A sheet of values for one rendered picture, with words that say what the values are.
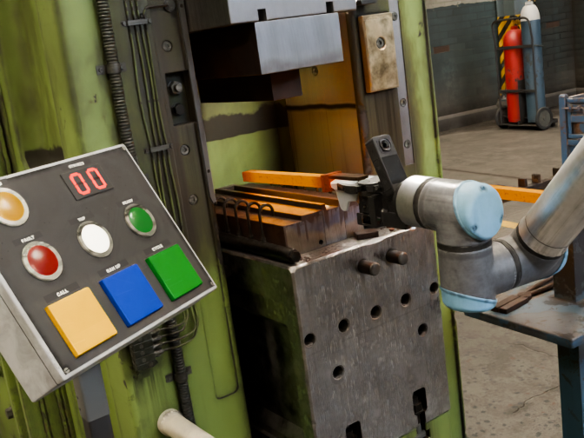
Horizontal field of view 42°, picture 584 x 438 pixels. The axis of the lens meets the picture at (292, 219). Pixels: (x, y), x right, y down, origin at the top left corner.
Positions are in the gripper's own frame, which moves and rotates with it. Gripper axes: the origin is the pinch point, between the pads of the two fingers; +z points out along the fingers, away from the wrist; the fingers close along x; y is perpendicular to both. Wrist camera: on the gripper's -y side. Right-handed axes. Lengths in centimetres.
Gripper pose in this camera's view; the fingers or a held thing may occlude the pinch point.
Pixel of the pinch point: (338, 179)
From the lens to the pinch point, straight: 150.6
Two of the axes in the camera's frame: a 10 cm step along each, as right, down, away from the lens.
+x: 8.0, -2.4, 5.5
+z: -5.9, -1.2, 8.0
